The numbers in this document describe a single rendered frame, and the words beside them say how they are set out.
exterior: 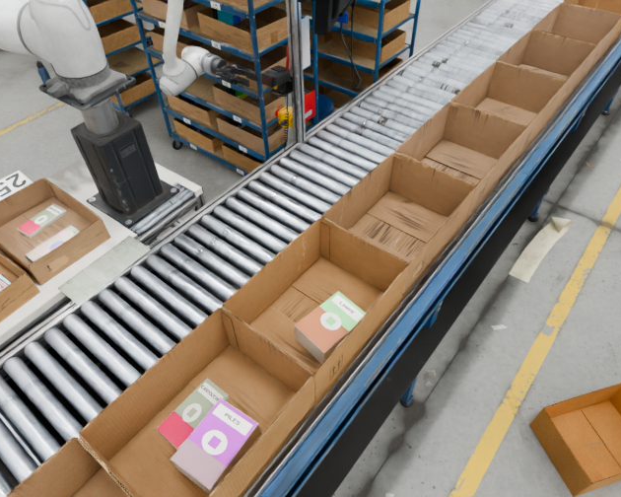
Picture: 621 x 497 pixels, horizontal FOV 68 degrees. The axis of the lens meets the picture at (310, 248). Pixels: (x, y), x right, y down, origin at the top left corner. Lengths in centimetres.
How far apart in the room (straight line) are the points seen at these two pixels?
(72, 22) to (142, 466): 119
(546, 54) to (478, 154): 81
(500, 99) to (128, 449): 191
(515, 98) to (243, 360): 158
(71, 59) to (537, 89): 170
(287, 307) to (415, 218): 54
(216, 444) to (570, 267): 224
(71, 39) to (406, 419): 184
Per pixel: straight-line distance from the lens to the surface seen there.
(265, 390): 119
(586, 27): 291
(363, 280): 137
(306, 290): 135
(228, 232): 173
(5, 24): 172
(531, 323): 256
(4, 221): 209
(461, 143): 193
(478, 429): 220
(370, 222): 155
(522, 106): 223
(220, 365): 124
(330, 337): 118
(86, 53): 162
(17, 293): 174
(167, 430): 119
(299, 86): 199
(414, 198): 163
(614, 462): 235
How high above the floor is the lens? 196
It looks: 48 degrees down
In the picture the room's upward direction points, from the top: 2 degrees counter-clockwise
